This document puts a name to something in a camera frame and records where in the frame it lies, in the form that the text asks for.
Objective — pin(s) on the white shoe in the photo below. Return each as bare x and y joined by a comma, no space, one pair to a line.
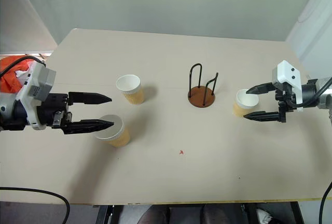
264,216

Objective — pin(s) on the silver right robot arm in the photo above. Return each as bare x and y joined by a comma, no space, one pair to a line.
324,99

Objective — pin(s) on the orange plastic bag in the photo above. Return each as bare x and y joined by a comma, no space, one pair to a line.
9,76

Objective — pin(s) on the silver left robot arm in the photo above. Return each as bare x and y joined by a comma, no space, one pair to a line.
7,110

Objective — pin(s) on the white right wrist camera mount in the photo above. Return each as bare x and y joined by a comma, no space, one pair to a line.
286,72

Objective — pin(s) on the small red mark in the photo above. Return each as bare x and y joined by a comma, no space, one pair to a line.
181,152

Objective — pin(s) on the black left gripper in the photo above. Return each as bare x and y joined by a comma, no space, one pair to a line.
55,107

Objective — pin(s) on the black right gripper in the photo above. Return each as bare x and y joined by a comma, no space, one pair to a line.
285,97

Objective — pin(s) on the yellow ribbed paper cup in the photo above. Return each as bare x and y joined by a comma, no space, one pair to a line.
132,90
120,136
240,108

